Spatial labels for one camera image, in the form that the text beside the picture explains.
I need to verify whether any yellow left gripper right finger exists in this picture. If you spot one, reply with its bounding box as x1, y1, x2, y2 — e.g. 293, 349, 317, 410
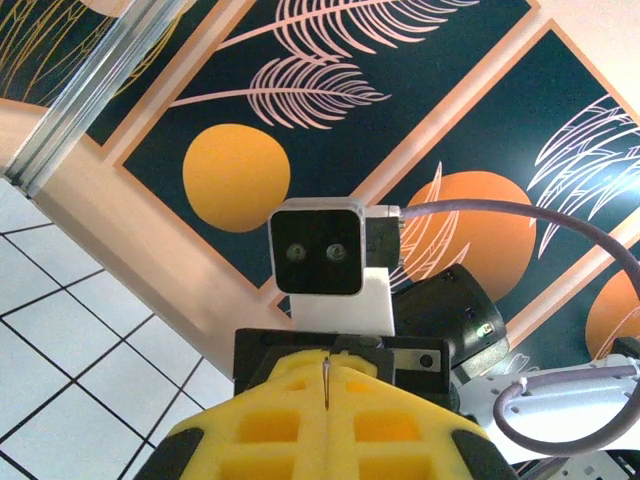
327, 352, 519, 480

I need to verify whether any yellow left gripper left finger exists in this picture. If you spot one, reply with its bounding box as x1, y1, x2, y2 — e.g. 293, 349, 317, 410
134, 349, 329, 480

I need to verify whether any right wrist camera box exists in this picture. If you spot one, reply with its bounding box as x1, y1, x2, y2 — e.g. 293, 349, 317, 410
267, 197, 402, 336

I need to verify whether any aluminium corner post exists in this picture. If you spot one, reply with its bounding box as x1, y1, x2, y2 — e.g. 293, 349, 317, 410
0, 0, 189, 197

